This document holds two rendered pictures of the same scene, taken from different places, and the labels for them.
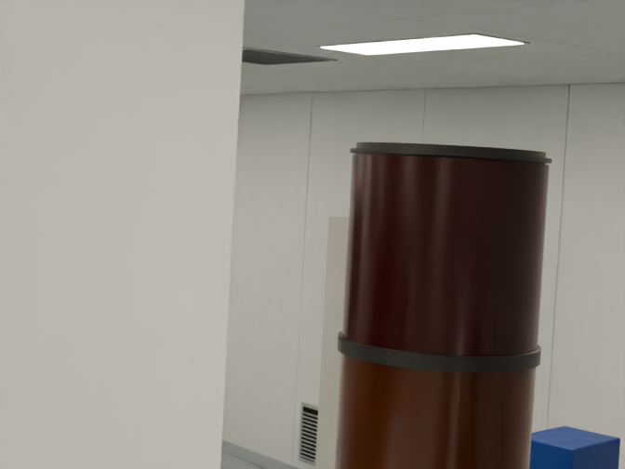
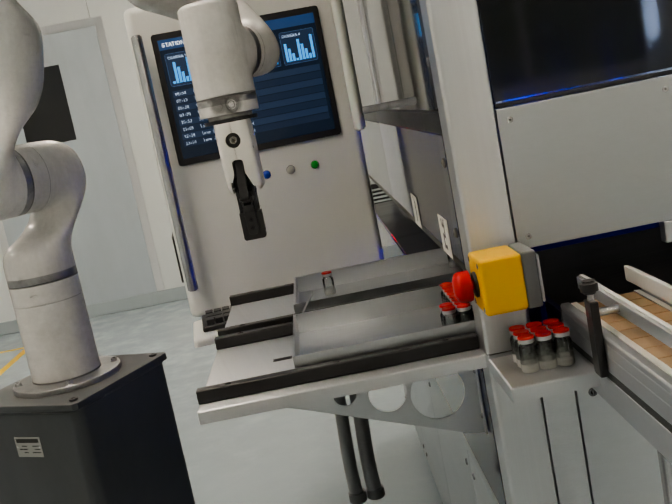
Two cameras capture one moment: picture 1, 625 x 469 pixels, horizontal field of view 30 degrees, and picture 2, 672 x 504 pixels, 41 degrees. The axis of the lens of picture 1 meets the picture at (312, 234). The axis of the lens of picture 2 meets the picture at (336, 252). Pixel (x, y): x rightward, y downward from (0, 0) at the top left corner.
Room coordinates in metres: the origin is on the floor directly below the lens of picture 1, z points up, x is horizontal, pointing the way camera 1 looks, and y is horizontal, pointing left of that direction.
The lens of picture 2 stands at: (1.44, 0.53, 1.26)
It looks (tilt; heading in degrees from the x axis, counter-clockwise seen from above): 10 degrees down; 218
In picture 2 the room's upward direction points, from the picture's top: 11 degrees counter-clockwise
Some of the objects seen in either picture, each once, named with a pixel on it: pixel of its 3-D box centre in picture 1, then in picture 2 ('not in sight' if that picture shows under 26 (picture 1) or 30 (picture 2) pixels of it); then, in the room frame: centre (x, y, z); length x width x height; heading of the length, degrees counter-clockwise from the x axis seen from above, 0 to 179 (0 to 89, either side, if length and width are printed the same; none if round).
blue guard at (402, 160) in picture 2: not in sight; (386, 159); (-0.38, -0.70, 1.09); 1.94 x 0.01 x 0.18; 39
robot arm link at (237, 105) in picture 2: not in sight; (228, 107); (0.51, -0.35, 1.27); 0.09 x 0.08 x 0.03; 39
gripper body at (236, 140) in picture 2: not in sight; (237, 151); (0.51, -0.35, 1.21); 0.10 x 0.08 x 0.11; 39
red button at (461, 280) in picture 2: not in sight; (468, 285); (0.48, -0.03, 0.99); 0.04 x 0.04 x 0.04; 39
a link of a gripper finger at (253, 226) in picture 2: not in sight; (250, 217); (0.52, -0.34, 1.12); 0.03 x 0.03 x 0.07; 39
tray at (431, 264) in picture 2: not in sight; (381, 281); (0.07, -0.46, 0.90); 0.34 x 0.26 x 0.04; 129
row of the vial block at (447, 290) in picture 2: not in sight; (456, 307); (0.28, -0.18, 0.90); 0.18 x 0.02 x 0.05; 39
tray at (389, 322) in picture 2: not in sight; (402, 323); (0.33, -0.24, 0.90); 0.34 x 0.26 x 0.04; 129
